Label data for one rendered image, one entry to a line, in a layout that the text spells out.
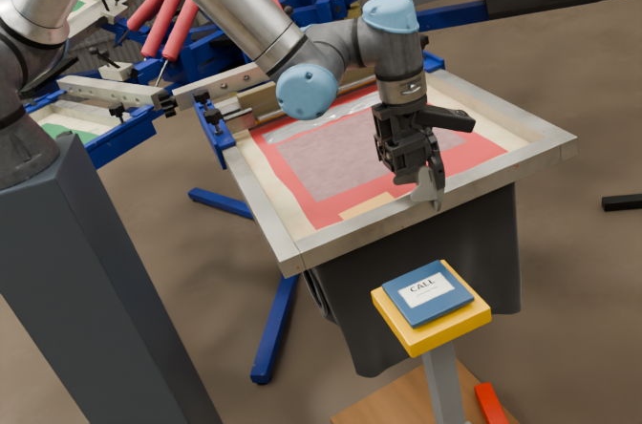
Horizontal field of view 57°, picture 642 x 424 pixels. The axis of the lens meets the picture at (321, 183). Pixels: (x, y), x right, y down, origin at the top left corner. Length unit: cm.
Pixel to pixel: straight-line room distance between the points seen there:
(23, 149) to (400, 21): 62
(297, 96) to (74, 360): 71
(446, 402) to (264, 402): 116
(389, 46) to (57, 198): 57
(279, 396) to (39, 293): 114
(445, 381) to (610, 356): 115
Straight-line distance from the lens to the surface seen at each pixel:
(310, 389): 209
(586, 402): 197
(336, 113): 147
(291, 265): 98
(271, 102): 148
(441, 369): 97
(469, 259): 129
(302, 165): 128
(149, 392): 129
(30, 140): 106
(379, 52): 88
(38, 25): 108
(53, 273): 111
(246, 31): 77
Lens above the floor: 157
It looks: 31 degrees down
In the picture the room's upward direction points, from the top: 15 degrees counter-clockwise
